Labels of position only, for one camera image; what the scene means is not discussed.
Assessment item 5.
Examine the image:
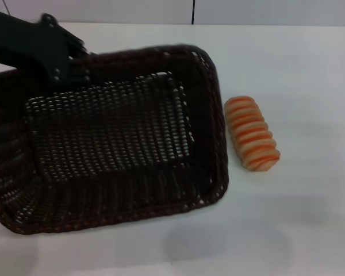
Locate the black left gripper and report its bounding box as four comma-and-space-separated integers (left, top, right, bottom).
0, 7, 100, 85

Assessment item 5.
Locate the dark brown wicker basket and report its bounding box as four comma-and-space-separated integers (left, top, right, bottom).
0, 43, 229, 236

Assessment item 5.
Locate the orange striped bread roll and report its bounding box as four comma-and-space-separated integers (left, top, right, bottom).
224, 95, 281, 173

